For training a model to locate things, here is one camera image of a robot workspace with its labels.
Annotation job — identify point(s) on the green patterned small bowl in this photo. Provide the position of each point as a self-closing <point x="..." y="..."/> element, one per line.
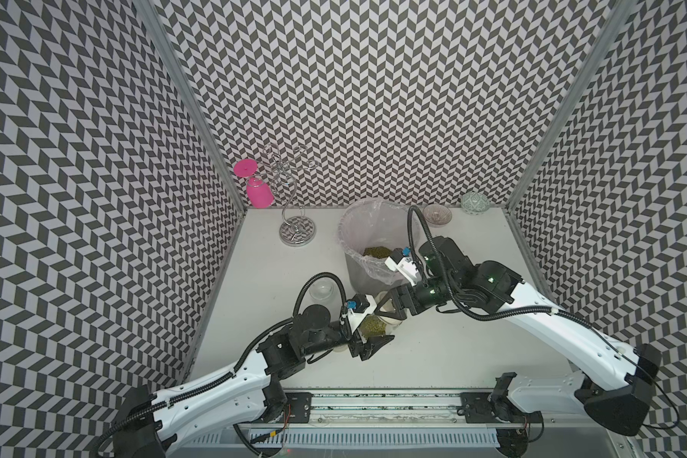
<point x="475" y="203"/>

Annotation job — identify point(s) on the pinkish small bowl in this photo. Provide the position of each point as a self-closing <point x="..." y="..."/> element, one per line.
<point x="437" y="215"/>

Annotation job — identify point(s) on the mung beans in bin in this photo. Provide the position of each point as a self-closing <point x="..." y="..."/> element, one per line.
<point x="377" y="252"/>

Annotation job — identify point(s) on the clear plastic bin liner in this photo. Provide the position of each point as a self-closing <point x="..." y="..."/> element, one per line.
<point x="376" y="222"/>

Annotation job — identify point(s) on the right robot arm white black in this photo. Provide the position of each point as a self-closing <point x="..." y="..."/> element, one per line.
<point x="614" y="382"/>

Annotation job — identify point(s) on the grey mesh trash bin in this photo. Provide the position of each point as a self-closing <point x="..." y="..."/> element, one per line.
<point x="369" y="275"/>

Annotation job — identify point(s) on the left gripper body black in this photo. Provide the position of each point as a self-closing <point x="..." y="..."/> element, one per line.
<point x="355" y="344"/>

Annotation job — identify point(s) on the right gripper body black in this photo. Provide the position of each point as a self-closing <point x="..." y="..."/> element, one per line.
<point x="421" y="297"/>

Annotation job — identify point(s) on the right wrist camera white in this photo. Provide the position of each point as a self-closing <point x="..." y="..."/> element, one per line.
<point x="406" y="263"/>

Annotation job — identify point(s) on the chrome wire glass rack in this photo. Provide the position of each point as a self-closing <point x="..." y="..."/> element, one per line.
<point x="286" y="170"/>

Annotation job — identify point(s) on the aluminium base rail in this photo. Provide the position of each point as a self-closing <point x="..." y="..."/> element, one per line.
<point x="410" y="423"/>

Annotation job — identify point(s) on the pink wine glass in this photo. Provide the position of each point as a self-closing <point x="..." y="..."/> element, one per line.
<point x="257" y="190"/>

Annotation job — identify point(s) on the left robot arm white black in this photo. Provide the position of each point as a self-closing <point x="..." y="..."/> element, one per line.
<point x="158" y="424"/>

